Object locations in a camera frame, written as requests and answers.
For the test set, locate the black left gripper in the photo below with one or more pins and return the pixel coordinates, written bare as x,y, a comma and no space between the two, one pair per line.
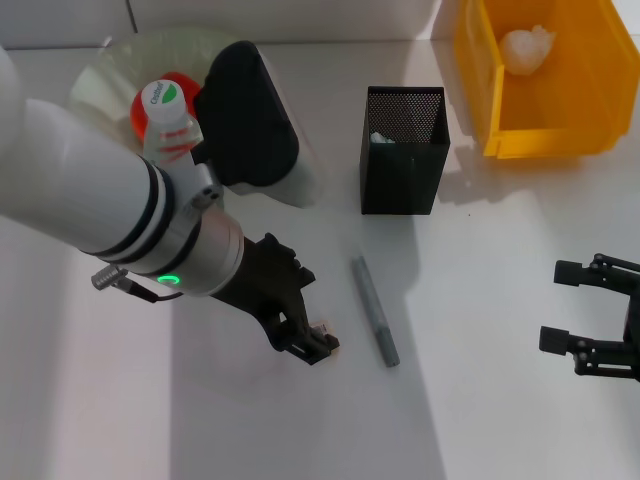
270,280

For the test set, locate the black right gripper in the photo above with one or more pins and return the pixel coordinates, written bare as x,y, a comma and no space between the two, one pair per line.
634,330

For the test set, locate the beige eraser with barcode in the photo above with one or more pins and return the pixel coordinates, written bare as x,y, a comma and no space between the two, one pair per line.
324,327

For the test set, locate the green translucent pen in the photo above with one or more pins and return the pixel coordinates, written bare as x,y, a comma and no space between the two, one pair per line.
382,139

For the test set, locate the white paper ball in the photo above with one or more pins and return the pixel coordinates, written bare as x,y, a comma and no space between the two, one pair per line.
525,50

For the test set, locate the clear green-label water bottle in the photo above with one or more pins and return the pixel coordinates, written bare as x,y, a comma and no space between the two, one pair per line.
165,100

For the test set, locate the red-orange orange fruit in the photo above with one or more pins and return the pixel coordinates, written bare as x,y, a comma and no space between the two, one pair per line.
187,85

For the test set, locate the grey marker pen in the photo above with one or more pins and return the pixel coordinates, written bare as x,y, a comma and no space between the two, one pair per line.
372,310

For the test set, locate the black mesh pen holder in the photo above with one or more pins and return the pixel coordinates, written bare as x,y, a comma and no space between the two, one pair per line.
400,175

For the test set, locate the green glass fruit plate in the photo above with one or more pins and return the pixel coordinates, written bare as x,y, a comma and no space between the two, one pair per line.
115,65

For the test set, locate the yellow plastic storage bin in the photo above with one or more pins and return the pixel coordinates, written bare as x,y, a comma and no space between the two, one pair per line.
575,110

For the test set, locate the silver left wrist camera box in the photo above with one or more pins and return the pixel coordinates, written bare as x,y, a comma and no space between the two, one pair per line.
245,125

